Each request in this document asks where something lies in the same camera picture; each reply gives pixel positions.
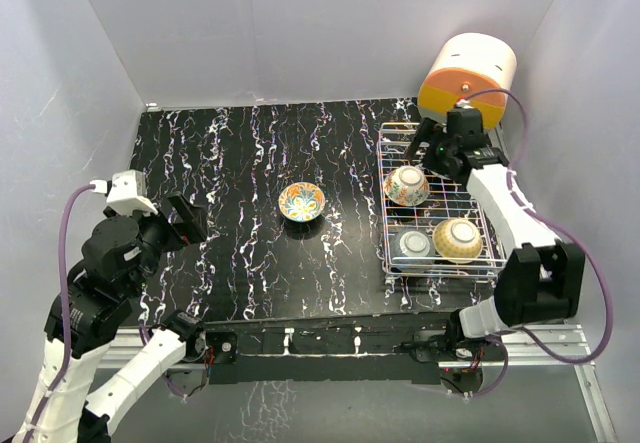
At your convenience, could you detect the orange green leaf bowl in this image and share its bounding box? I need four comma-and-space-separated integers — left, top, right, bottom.
383, 165, 430, 207

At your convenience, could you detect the yellow dotted bowl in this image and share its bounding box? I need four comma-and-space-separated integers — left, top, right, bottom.
432, 218, 483, 264

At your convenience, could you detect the red rimmed grey bowl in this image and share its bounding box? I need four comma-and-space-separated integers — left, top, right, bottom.
390, 229, 435, 265

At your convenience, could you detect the orange blue floral bowl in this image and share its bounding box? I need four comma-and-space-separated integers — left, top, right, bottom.
278, 182, 326, 223

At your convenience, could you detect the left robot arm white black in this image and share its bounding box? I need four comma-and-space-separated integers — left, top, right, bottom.
11, 192, 207, 442

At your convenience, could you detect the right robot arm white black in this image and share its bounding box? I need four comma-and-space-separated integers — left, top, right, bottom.
406, 105, 586, 360

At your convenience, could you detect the pink yellow drawer cabinet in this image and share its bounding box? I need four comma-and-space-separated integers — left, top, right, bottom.
417, 33, 517, 130

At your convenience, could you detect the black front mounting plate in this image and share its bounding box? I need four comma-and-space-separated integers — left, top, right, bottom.
205, 312, 480, 385

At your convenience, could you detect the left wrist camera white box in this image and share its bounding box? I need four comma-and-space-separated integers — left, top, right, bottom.
106, 170, 157, 216

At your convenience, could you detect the white wire dish rack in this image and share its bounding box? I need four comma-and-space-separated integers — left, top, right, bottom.
376, 122, 506, 284

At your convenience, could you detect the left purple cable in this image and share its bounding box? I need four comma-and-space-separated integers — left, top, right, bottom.
22, 181, 110, 443

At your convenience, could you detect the aluminium frame rail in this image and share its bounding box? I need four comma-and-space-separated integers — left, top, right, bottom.
99, 127, 619, 443

